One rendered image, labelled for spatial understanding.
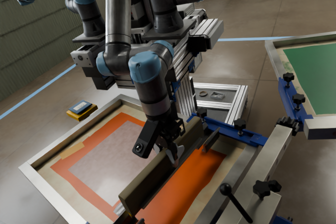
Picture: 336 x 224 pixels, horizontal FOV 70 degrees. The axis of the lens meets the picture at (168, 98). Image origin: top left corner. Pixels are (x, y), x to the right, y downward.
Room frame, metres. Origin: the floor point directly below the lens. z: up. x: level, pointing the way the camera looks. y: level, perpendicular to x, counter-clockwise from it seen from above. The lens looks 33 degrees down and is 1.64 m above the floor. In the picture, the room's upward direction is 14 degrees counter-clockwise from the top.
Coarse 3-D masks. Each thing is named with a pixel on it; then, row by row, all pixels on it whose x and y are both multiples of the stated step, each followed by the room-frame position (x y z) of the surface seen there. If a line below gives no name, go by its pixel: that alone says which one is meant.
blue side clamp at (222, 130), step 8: (192, 112) 0.81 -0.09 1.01; (208, 120) 0.75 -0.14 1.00; (216, 120) 0.73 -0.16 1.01; (208, 128) 0.70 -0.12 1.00; (224, 128) 0.68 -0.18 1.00; (232, 128) 0.67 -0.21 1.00; (232, 136) 0.63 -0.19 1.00; (240, 136) 0.62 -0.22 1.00; (248, 136) 0.61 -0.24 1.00; (256, 144) 0.57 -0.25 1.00
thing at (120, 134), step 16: (112, 128) 0.92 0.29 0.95; (128, 128) 0.89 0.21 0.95; (112, 144) 0.81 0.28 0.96; (128, 144) 0.78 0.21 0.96; (144, 160) 0.67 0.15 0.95; (192, 160) 0.61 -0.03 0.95; (208, 160) 0.59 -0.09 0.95; (176, 176) 0.56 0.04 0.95; (192, 176) 0.54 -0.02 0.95; (208, 176) 0.52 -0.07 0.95; (192, 192) 0.48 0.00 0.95
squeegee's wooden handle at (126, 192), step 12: (192, 120) 0.62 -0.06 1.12; (192, 132) 0.59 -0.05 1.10; (180, 144) 0.55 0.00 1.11; (156, 156) 0.51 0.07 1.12; (180, 156) 0.54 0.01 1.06; (144, 168) 0.47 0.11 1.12; (156, 168) 0.47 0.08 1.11; (168, 168) 0.50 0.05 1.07; (132, 180) 0.44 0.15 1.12; (144, 180) 0.44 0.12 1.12; (156, 180) 0.46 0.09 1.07; (120, 192) 0.42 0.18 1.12; (132, 192) 0.41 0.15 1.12; (144, 192) 0.43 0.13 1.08; (132, 204) 0.40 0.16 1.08
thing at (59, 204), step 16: (128, 96) 1.11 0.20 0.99; (96, 112) 1.04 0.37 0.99; (80, 128) 0.94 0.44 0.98; (64, 144) 0.88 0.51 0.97; (240, 144) 0.61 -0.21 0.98; (32, 160) 0.79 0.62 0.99; (240, 160) 0.53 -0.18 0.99; (32, 176) 0.70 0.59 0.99; (240, 176) 0.47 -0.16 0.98; (48, 192) 0.60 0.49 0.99; (64, 208) 0.52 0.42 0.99; (208, 208) 0.39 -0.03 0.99
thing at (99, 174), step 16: (96, 144) 0.83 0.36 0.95; (64, 160) 0.78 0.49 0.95; (80, 160) 0.76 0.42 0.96; (96, 160) 0.73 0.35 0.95; (112, 160) 0.71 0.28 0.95; (128, 160) 0.69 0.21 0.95; (64, 176) 0.69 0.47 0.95; (80, 176) 0.67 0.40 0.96; (96, 176) 0.65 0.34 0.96; (112, 176) 0.63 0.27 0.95; (128, 176) 0.61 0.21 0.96; (80, 192) 0.59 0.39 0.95; (96, 192) 0.57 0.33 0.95; (112, 192) 0.56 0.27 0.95; (160, 192) 0.51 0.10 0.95; (176, 192) 0.49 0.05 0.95; (112, 208) 0.50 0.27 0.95; (144, 208) 0.47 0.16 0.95; (160, 208) 0.45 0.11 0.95; (176, 208) 0.44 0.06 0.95
